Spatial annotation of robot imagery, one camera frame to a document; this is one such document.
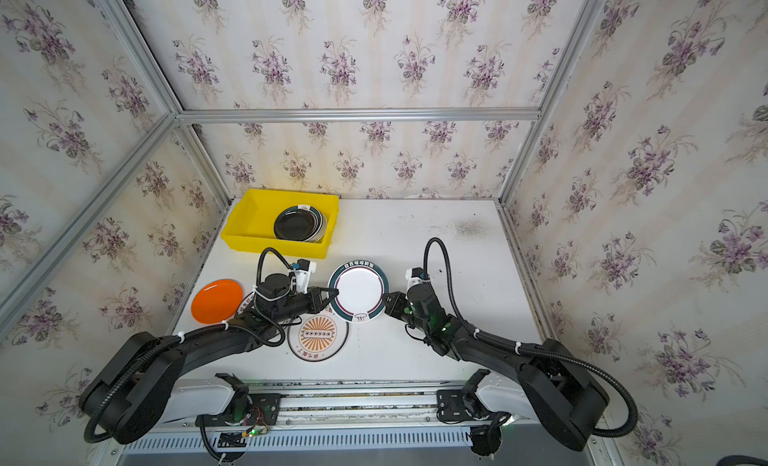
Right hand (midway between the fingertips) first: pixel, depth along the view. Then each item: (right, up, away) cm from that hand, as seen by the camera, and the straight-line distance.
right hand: (376, 300), depth 82 cm
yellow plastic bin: (-49, +22, +31) cm, 62 cm away
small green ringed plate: (-21, +21, +25) cm, 39 cm away
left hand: (-11, +2, +1) cm, 11 cm away
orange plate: (-49, -3, +9) cm, 50 cm away
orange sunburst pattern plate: (-17, -11, +3) cm, 21 cm away
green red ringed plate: (-4, +4, +3) cm, 6 cm away
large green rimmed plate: (-41, -3, +9) cm, 42 cm away
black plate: (-29, +22, +26) cm, 44 cm away
